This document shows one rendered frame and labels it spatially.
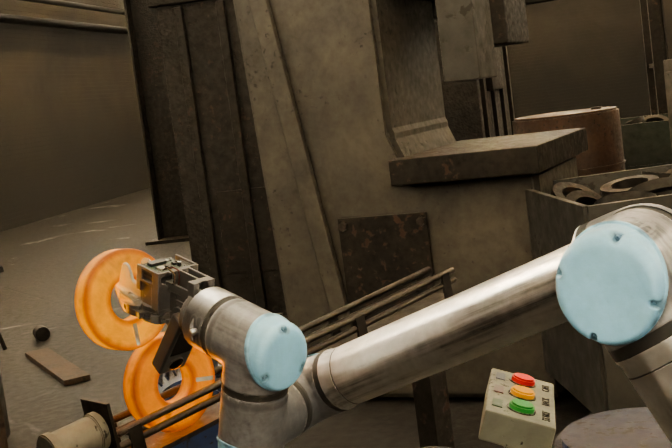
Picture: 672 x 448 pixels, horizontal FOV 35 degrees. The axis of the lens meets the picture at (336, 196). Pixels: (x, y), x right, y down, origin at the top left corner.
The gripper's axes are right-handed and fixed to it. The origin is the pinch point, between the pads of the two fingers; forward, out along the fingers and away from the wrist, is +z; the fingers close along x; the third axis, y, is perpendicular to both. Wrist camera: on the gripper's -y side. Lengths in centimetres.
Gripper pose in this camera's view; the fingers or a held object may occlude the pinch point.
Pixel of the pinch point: (123, 286)
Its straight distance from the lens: 166.7
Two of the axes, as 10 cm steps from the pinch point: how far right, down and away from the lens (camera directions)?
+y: 0.6, -9.6, -2.9
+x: -7.1, 1.6, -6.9
